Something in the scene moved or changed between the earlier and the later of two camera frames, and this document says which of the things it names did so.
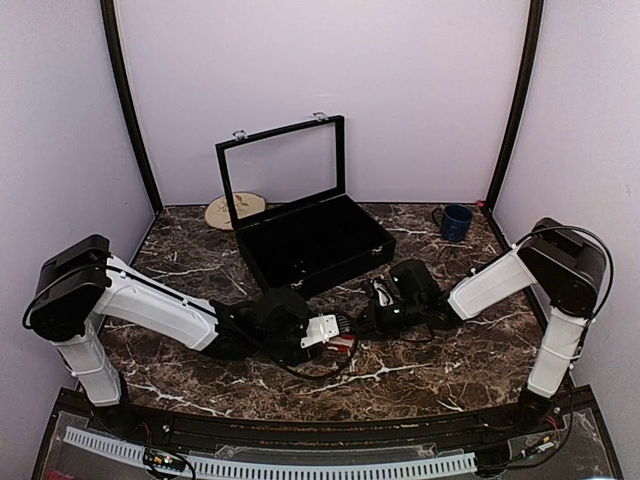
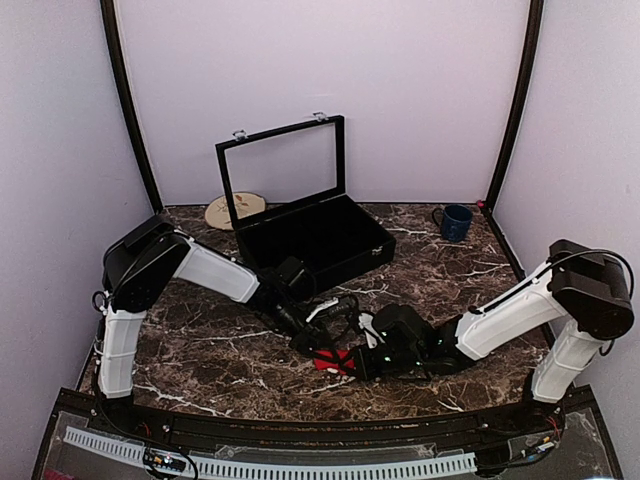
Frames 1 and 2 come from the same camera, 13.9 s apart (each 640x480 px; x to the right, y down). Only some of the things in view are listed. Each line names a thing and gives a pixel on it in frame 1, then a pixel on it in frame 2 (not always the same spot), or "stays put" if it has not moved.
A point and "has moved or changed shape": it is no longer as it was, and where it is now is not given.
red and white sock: x=341 y=344 has moved or changed shape
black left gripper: x=296 y=358 → x=311 y=336
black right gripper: x=374 y=328 → x=366 y=368
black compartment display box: x=285 y=195 stays put
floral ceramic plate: x=246 y=203 stays put
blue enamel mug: x=455 y=222 stays put
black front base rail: x=456 y=429 stays put
